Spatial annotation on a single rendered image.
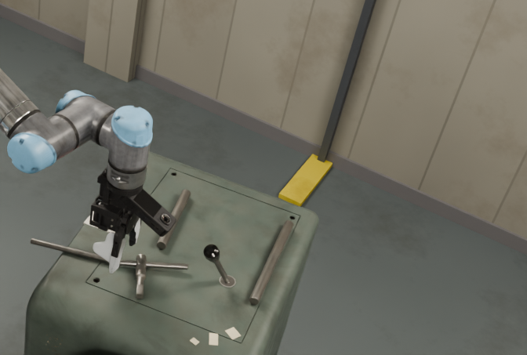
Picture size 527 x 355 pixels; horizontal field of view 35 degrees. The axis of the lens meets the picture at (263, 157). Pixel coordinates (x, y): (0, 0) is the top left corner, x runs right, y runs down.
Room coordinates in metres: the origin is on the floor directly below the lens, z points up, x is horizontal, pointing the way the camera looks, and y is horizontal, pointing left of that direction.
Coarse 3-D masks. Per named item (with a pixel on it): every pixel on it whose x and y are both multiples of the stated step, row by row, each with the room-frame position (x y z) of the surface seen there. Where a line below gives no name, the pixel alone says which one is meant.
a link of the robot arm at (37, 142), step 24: (0, 72) 1.23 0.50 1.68; (0, 96) 1.19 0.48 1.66; (24, 96) 1.21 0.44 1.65; (0, 120) 1.17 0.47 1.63; (24, 120) 1.17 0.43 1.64; (48, 120) 1.20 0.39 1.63; (24, 144) 1.12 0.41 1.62; (48, 144) 1.14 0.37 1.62; (72, 144) 1.19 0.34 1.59; (24, 168) 1.12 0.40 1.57
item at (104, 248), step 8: (112, 232) 1.22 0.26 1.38; (112, 240) 1.22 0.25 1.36; (96, 248) 1.21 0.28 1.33; (104, 248) 1.21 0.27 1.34; (120, 248) 1.20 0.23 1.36; (104, 256) 1.20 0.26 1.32; (112, 256) 1.20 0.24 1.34; (120, 256) 1.21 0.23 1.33; (112, 264) 1.20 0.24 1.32; (112, 272) 1.20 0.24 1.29
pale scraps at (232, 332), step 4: (232, 328) 1.16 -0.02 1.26; (228, 332) 1.15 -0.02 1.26; (232, 332) 1.15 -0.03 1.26; (236, 332) 1.16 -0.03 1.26; (212, 336) 1.13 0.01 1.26; (216, 336) 1.13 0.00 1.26; (232, 336) 1.14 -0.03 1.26; (236, 336) 1.15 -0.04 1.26; (192, 340) 1.11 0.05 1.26; (196, 340) 1.11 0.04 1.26; (212, 340) 1.12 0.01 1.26; (216, 340) 1.12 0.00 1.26; (196, 344) 1.10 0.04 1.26; (212, 344) 1.11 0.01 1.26; (216, 344) 1.11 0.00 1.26
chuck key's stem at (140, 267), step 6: (138, 258) 1.28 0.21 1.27; (144, 258) 1.28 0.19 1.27; (138, 264) 1.26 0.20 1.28; (144, 264) 1.26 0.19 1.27; (138, 270) 1.24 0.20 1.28; (144, 270) 1.24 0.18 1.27; (138, 276) 1.23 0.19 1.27; (144, 276) 1.23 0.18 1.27; (138, 282) 1.21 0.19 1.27; (138, 288) 1.19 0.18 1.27; (138, 294) 1.18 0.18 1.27
